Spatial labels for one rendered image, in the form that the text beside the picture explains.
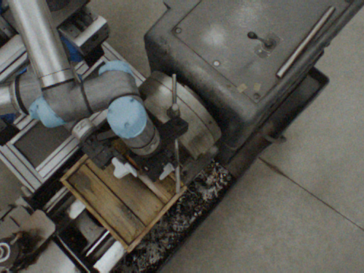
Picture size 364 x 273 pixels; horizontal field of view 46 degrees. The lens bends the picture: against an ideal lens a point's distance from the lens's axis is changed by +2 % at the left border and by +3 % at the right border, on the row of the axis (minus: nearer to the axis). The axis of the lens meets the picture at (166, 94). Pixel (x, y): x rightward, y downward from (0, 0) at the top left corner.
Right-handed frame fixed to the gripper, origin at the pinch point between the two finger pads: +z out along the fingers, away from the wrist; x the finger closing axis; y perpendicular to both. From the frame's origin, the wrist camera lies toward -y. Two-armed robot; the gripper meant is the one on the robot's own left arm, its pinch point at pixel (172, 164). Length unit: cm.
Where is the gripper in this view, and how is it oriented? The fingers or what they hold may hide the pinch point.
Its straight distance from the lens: 116.3
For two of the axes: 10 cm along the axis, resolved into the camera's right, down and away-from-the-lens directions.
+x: 6.8, 5.3, -5.1
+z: 2.6, 4.8, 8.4
